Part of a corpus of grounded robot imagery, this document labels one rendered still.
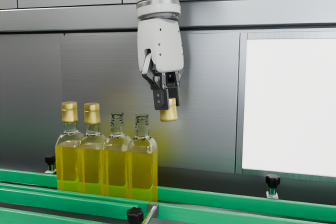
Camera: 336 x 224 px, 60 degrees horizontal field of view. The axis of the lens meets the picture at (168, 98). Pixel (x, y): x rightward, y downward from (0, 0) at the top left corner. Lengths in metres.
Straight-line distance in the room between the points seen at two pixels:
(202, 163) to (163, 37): 0.35
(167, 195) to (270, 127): 0.29
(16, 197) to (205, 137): 0.46
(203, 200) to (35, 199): 0.37
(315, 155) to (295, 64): 0.21
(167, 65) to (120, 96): 0.25
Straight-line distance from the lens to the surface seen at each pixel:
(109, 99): 0.78
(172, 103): 0.57
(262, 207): 0.69
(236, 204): 0.69
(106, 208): 0.66
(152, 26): 0.54
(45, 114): 0.93
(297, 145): 0.74
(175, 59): 0.57
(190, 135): 0.74
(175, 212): 0.64
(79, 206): 0.69
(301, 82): 0.72
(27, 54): 0.95
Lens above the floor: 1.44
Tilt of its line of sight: 8 degrees down
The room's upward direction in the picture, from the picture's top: straight up
